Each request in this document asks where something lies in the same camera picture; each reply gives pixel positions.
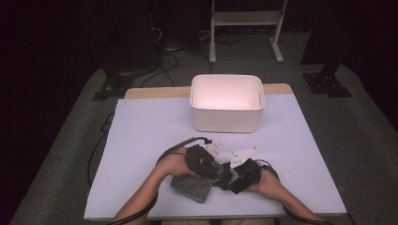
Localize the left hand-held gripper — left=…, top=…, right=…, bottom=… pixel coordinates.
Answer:
left=185, top=142, right=225, bottom=181

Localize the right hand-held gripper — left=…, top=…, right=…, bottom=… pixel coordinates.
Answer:
left=229, top=146, right=263, bottom=195

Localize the grey cloth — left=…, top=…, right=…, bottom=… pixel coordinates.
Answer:
left=169, top=162, right=225, bottom=204

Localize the person's right hand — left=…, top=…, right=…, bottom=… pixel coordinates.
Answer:
left=248, top=169, right=283, bottom=195

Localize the person's left hand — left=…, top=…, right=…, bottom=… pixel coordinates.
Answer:
left=155, top=146, right=195, bottom=178

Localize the white plastic bin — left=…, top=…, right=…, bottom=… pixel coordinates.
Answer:
left=189, top=73, right=267, bottom=134

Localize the black power strip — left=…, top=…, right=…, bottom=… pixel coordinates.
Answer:
left=100, top=113, right=115, bottom=133

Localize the black stand base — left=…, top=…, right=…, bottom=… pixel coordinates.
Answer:
left=302, top=64, right=352, bottom=98
left=92, top=73, right=135, bottom=101

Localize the white metal stand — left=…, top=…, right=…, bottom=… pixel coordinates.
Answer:
left=208, top=0, right=289, bottom=65

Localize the right hand-held gripper cable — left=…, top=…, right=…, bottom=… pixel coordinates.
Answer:
left=254, top=159, right=336, bottom=225

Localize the thin black floor cable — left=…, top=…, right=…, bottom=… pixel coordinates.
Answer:
left=87, top=132, right=109, bottom=188

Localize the tangle of black cables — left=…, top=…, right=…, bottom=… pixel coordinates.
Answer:
left=215, top=30, right=249, bottom=45

